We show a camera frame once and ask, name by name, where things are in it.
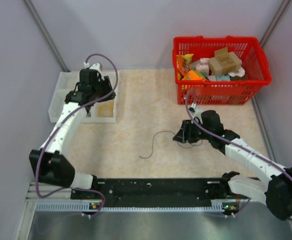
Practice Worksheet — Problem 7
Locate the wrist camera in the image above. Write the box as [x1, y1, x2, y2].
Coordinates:
[84, 62, 103, 72]
[189, 107, 203, 123]

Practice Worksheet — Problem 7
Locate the pink white package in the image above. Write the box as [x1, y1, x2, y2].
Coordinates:
[194, 57, 209, 74]

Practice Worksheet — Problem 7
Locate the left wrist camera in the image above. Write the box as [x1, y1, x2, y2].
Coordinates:
[84, 62, 103, 72]

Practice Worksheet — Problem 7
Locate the orange snack packet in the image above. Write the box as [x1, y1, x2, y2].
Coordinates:
[181, 70, 206, 81]

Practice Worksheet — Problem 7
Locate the small open cardboard box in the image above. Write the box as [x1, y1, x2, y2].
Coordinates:
[214, 47, 228, 58]

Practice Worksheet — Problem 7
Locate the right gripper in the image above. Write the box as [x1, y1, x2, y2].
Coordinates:
[173, 119, 212, 144]

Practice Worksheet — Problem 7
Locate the white foam compartment tray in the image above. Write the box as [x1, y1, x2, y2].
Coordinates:
[48, 71, 121, 124]

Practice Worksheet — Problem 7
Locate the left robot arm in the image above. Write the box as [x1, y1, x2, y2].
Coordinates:
[29, 64, 116, 198]

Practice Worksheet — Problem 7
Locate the brown cardboard box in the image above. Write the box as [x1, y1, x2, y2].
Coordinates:
[209, 52, 242, 76]

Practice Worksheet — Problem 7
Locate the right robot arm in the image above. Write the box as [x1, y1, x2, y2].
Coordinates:
[173, 107, 292, 221]

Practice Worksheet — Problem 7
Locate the yellow snack bag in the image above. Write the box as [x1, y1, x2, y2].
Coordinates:
[176, 53, 193, 78]

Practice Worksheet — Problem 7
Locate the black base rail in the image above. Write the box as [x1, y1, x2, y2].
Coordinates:
[70, 177, 251, 208]

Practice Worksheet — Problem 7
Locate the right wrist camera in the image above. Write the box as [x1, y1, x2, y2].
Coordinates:
[189, 107, 203, 123]

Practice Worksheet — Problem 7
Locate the red plastic shopping basket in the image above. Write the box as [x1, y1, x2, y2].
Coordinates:
[172, 36, 271, 105]

